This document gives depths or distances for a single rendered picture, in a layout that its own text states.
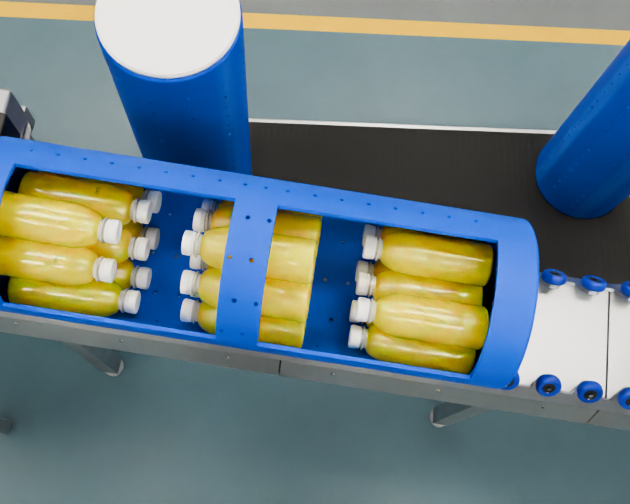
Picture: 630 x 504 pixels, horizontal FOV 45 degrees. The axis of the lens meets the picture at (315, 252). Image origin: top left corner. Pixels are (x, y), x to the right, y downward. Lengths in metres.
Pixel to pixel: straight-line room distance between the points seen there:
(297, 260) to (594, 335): 0.63
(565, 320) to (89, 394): 1.43
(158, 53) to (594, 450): 1.71
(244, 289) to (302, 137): 1.31
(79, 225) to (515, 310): 0.67
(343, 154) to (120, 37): 1.04
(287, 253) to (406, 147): 1.30
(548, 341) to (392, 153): 1.08
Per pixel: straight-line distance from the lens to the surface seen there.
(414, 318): 1.22
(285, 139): 2.40
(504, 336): 1.18
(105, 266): 1.26
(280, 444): 2.31
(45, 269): 1.27
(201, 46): 1.51
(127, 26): 1.55
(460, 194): 2.40
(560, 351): 1.50
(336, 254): 1.40
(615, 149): 2.10
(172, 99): 1.56
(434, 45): 2.80
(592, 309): 1.55
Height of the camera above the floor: 2.31
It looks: 72 degrees down
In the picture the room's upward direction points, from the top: 11 degrees clockwise
